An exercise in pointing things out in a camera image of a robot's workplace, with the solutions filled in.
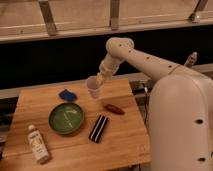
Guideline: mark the translucent white cup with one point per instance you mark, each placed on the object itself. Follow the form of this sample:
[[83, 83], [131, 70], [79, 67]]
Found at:
[[92, 87]]

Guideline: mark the green ceramic bowl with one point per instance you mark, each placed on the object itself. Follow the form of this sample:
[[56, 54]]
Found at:
[[66, 118]]

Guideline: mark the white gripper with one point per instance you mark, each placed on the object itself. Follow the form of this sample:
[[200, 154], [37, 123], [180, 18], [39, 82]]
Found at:
[[108, 67]]

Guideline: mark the white lotion bottle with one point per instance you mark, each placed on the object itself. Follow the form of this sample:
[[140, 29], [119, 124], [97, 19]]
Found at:
[[37, 145]]

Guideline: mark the blue crumpled cloth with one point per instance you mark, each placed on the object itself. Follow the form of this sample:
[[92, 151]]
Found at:
[[67, 95]]

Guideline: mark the small bottle in background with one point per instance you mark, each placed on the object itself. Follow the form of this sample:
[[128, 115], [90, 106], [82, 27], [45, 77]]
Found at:
[[191, 60]]

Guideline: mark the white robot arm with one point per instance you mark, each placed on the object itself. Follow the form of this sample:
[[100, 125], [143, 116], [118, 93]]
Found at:
[[180, 108]]

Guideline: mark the black white striped box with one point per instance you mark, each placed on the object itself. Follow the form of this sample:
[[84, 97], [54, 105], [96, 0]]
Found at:
[[98, 128]]

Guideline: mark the red brown oblong object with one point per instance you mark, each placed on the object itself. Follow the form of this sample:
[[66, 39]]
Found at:
[[114, 109]]

